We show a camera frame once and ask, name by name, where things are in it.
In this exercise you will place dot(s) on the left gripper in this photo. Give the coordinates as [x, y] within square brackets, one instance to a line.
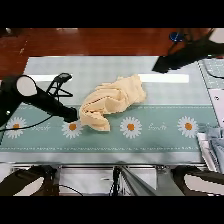
[69, 114]

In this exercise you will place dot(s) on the pale yellow T-shirt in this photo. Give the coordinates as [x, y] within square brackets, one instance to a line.
[110, 100]

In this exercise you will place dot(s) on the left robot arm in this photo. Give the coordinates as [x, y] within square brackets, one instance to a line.
[41, 97]

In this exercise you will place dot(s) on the blue round object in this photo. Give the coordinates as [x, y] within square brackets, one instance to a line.
[176, 36]

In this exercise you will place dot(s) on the heap of clothes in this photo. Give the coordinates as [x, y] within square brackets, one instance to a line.
[216, 143]

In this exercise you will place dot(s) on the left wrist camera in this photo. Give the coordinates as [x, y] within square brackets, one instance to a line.
[61, 78]

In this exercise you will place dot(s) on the silver frame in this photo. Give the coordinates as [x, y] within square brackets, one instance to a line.
[137, 185]

